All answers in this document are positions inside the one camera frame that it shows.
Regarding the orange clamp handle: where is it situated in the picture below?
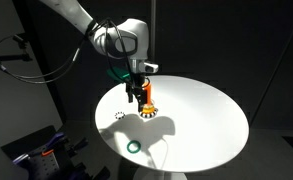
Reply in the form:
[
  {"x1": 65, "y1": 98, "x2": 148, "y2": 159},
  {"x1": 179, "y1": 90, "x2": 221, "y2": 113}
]
[{"x1": 40, "y1": 148, "x2": 56, "y2": 158}]

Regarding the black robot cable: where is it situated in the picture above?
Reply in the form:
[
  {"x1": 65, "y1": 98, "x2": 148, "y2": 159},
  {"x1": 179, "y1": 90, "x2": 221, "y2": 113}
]
[{"x1": 0, "y1": 18, "x2": 135, "y2": 89}]

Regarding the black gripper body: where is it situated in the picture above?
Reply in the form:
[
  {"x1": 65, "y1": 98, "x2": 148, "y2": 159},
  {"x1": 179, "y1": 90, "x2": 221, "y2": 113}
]
[{"x1": 124, "y1": 74, "x2": 150, "y2": 100}]

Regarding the green toy ring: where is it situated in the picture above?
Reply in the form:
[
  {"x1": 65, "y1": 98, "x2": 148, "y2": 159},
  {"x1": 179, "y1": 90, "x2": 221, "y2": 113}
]
[{"x1": 126, "y1": 140, "x2": 142, "y2": 155}]

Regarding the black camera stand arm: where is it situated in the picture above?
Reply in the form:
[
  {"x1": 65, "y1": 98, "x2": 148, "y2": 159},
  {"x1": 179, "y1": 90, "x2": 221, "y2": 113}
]
[{"x1": 0, "y1": 33, "x2": 34, "y2": 64}]

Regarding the grey vertical pole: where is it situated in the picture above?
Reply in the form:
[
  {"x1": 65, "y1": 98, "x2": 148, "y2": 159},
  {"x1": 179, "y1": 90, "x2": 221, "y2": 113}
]
[{"x1": 150, "y1": 0, "x2": 157, "y2": 64}]

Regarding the small black white striped ring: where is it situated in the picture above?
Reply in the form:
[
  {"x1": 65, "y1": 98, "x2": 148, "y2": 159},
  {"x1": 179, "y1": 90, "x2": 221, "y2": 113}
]
[{"x1": 114, "y1": 111, "x2": 126, "y2": 120}]

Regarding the perforated metal breadboard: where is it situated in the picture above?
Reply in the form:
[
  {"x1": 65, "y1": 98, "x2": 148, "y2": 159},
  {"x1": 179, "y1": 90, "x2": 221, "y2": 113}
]
[{"x1": 17, "y1": 148, "x2": 74, "y2": 180}]

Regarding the silver metal block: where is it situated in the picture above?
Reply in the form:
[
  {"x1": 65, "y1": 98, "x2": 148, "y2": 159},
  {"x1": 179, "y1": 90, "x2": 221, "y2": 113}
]
[{"x1": 12, "y1": 152, "x2": 32, "y2": 166}]

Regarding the white table pedestal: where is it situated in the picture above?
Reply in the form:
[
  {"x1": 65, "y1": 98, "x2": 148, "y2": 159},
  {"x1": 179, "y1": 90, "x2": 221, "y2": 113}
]
[{"x1": 132, "y1": 165, "x2": 189, "y2": 180}]

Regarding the black clamp handle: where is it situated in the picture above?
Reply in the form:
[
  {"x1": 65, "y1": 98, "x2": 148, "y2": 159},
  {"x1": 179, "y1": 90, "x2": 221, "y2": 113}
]
[
  {"x1": 71, "y1": 136, "x2": 89, "y2": 152},
  {"x1": 91, "y1": 165, "x2": 112, "y2": 180}
]

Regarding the orange toy peg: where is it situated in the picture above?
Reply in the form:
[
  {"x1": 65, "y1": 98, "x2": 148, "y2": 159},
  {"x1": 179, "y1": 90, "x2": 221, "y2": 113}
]
[{"x1": 142, "y1": 81, "x2": 153, "y2": 107}]

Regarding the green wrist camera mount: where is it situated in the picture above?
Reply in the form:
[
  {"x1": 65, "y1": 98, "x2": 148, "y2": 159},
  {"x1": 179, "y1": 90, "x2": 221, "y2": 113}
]
[{"x1": 106, "y1": 66, "x2": 132, "y2": 83}]

